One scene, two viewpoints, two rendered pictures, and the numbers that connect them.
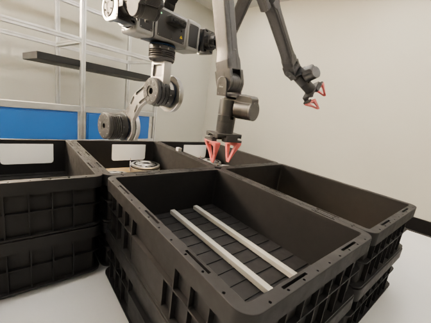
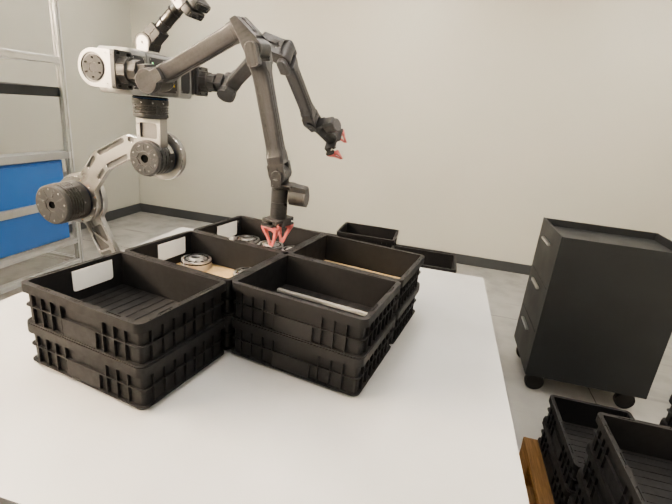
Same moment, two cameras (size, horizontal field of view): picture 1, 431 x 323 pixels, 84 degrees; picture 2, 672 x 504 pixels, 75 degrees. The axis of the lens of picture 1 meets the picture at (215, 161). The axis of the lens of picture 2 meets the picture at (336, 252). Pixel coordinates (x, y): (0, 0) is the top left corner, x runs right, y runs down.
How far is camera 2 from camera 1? 83 cm
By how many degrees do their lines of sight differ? 26
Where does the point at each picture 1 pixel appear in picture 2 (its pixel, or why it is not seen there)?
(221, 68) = (273, 163)
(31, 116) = not seen: outside the picture
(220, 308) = (354, 322)
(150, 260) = (298, 322)
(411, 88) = (427, 92)
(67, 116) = not seen: outside the picture
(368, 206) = (397, 260)
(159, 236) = (308, 306)
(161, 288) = (310, 332)
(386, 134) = (407, 151)
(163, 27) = not seen: hidden behind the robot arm
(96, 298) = (241, 367)
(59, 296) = (216, 372)
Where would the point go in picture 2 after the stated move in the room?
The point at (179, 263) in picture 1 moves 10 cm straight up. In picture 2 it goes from (327, 314) to (330, 276)
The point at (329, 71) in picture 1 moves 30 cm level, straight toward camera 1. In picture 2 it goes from (331, 64) to (333, 61)
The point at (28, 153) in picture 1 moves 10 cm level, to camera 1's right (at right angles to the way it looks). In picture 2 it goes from (94, 274) to (133, 272)
